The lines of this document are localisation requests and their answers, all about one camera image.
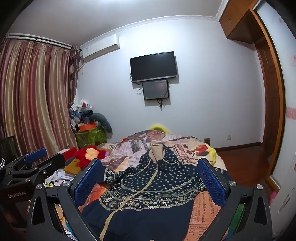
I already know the wooden overhead cabinet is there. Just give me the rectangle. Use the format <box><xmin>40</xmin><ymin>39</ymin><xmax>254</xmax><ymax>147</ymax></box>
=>
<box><xmin>219</xmin><ymin>0</ymin><xmax>260</xmax><ymax>44</ymax></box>

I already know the yellow pillow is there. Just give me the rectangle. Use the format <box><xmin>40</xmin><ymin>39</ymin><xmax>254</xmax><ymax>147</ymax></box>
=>
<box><xmin>150</xmin><ymin>124</ymin><xmax>170</xmax><ymax>133</ymax></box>

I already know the orange box on pile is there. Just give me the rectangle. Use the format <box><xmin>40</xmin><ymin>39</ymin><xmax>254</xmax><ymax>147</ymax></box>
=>
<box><xmin>79</xmin><ymin>123</ymin><xmax>97</xmax><ymax>132</ymax></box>

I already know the white wardrobe sliding door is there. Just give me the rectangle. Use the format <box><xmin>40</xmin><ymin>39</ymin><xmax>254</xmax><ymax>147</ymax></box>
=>
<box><xmin>254</xmin><ymin>0</ymin><xmax>296</xmax><ymax>237</ymax></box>

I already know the printed newspaper pattern bedspread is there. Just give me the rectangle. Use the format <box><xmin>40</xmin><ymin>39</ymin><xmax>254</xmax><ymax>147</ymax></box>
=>
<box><xmin>54</xmin><ymin>128</ymin><xmax>246</xmax><ymax>241</ymax></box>

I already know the white wall air conditioner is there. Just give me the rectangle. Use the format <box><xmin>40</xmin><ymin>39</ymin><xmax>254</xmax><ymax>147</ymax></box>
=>
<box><xmin>81</xmin><ymin>35</ymin><xmax>120</xmax><ymax>63</ymax></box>

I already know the navy patterned hooded garment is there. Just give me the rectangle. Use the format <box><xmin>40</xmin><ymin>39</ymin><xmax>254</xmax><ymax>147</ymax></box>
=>
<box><xmin>82</xmin><ymin>144</ymin><xmax>206</xmax><ymax>240</ymax></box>

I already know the clutter pile of clothes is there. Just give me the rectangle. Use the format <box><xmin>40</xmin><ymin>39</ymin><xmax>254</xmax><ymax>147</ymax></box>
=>
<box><xmin>69</xmin><ymin>99</ymin><xmax>93</xmax><ymax>132</ymax></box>

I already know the striped red gold curtain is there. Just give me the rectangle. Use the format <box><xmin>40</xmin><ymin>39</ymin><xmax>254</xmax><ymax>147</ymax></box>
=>
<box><xmin>1</xmin><ymin>39</ymin><xmax>80</xmax><ymax>156</ymax></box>

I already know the green patterned storage box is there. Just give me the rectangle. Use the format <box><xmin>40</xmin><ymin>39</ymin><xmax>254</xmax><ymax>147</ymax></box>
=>
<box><xmin>75</xmin><ymin>128</ymin><xmax>107</xmax><ymax>148</ymax></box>

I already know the brown wooden door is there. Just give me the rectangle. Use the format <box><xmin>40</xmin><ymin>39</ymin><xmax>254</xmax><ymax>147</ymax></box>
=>
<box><xmin>255</xmin><ymin>37</ymin><xmax>285</xmax><ymax>177</ymax></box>

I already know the large black wall television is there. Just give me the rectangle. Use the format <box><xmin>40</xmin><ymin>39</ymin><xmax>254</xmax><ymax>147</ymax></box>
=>
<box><xmin>130</xmin><ymin>51</ymin><xmax>178</xmax><ymax>82</ymax></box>

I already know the brown wooden board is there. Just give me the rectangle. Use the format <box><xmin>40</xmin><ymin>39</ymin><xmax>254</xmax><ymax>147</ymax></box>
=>
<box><xmin>63</xmin><ymin>158</ymin><xmax>81</xmax><ymax>175</ymax></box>

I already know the red plush toy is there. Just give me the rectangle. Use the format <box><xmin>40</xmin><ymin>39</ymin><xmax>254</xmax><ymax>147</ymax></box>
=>
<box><xmin>62</xmin><ymin>146</ymin><xmax>109</xmax><ymax>169</ymax></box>

